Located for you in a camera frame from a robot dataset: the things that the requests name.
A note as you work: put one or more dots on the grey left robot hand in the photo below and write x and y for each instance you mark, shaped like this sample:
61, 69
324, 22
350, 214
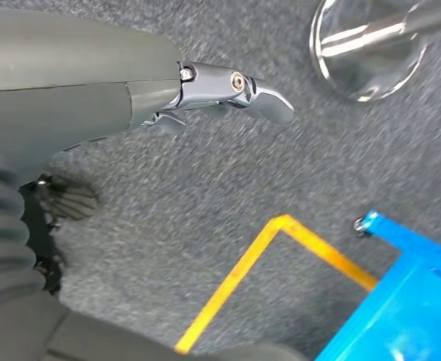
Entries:
54, 70

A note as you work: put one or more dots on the blue metal shelf rack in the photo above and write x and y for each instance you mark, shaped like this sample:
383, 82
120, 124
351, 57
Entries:
411, 309

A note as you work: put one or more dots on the yellow floor tape outline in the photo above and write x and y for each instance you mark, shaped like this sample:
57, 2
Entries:
242, 269

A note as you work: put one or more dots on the chrome stanchion with round base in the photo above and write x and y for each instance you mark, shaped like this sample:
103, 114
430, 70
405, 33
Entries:
370, 50

